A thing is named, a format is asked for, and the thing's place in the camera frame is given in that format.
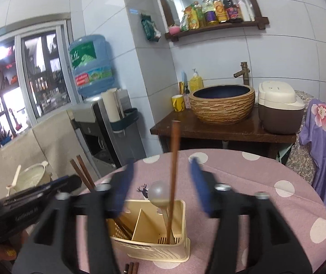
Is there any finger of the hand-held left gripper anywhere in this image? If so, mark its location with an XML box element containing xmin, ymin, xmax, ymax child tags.
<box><xmin>6</xmin><ymin>177</ymin><xmax>69</xmax><ymax>202</ymax></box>
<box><xmin>46</xmin><ymin>175</ymin><xmax>83</xmax><ymax>196</ymax></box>

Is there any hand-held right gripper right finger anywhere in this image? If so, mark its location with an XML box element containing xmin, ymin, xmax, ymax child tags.
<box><xmin>190</xmin><ymin>158</ymin><xmax>313</xmax><ymax>274</ymax></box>

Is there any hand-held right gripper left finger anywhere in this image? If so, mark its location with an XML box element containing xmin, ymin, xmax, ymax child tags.
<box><xmin>11</xmin><ymin>158</ymin><xmax>136</xmax><ymax>274</ymax></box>

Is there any grey plastic spoon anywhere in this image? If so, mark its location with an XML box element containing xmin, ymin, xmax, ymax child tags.
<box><xmin>148</xmin><ymin>181</ymin><xmax>172</xmax><ymax>234</ymax></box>

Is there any cream plastic utensil holder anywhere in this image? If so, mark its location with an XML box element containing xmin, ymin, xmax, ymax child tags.
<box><xmin>106</xmin><ymin>199</ymin><xmax>191</xmax><ymax>263</ymax></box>

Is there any cream cooking pot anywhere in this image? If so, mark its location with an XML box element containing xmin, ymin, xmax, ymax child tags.
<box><xmin>7</xmin><ymin>161</ymin><xmax>53</xmax><ymax>197</ymax></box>

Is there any cream ladle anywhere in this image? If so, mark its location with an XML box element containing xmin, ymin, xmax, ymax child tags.
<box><xmin>6</xmin><ymin>164</ymin><xmax>22</xmax><ymax>190</ymax></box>

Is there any beige cloth cover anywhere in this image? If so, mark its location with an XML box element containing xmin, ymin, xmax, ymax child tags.
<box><xmin>0</xmin><ymin>110</ymin><xmax>101</xmax><ymax>195</ymax></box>

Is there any water dispenser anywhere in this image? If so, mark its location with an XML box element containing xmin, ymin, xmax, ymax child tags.
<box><xmin>71</xmin><ymin>89</ymin><xmax>148</xmax><ymax>177</ymax></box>

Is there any pink polka dot tablecloth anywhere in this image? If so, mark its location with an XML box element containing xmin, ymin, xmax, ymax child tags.
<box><xmin>76</xmin><ymin>148</ymin><xmax>326</xmax><ymax>274</ymax></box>

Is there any dark wooden vanity table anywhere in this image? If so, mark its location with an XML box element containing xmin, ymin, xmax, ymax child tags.
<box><xmin>150</xmin><ymin>108</ymin><xmax>297</xmax><ymax>160</ymax></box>

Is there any teal cup holder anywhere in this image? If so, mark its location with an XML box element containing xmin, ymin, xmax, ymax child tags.
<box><xmin>110</xmin><ymin>108</ymin><xmax>139</xmax><ymax>132</ymax></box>

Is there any woven pattern sink basin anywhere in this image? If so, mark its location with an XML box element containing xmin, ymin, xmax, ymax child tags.
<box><xmin>188</xmin><ymin>84</ymin><xmax>256</xmax><ymax>125</ymax></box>

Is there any white paper cup tube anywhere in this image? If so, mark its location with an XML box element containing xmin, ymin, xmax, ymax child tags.
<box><xmin>101</xmin><ymin>88</ymin><xmax>124</xmax><ymax>123</ymax></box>

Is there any yellow cup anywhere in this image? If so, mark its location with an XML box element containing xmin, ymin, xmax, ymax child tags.
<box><xmin>171</xmin><ymin>94</ymin><xmax>185</xmax><ymax>112</ymax></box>

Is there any paisley cloth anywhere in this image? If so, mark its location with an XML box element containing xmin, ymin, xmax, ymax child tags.
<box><xmin>286</xmin><ymin>91</ymin><xmax>319</xmax><ymax>184</ymax></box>

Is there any sliding window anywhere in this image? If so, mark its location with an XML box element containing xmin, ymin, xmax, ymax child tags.
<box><xmin>0</xmin><ymin>13</ymin><xmax>79</xmax><ymax>149</ymax></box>

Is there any yellow soap dispenser bottle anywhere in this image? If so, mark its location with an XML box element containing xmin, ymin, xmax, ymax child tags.
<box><xmin>189</xmin><ymin>68</ymin><xmax>204</xmax><ymax>92</ymax></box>

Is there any brown and cream rice cooker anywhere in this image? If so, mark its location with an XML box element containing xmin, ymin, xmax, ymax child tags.
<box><xmin>258</xmin><ymin>80</ymin><xmax>306</xmax><ymax>135</ymax></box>

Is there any blue water bottle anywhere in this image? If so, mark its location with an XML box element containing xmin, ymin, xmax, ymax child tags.
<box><xmin>68</xmin><ymin>34</ymin><xmax>116</xmax><ymax>98</ymax></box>

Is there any bronze faucet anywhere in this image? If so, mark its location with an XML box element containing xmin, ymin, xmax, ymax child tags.
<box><xmin>233</xmin><ymin>61</ymin><xmax>251</xmax><ymax>85</ymax></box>

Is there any yellow seasoning packet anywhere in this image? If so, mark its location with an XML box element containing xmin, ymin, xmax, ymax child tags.
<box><xmin>180</xmin><ymin>4</ymin><xmax>199</xmax><ymax>32</ymax></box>

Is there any green label bottle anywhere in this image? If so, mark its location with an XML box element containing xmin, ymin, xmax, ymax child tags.
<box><xmin>194</xmin><ymin>1</ymin><xmax>206</xmax><ymax>29</ymax></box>

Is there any clear oil bottle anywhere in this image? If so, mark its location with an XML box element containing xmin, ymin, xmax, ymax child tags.
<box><xmin>201</xmin><ymin>0</ymin><xmax>219</xmax><ymax>26</ymax></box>

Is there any amber sauce bottle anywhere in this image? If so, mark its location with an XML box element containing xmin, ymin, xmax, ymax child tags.
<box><xmin>212</xmin><ymin>0</ymin><xmax>228</xmax><ymax>23</ymax></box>

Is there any dark soy sauce bottle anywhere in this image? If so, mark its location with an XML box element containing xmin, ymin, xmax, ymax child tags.
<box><xmin>221</xmin><ymin>0</ymin><xmax>244</xmax><ymax>23</ymax></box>

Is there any green wall packet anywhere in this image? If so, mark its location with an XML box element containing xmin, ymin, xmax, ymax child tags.
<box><xmin>140</xmin><ymin>14</ymin><xmax>162</xmax><ymax>43</ymax></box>

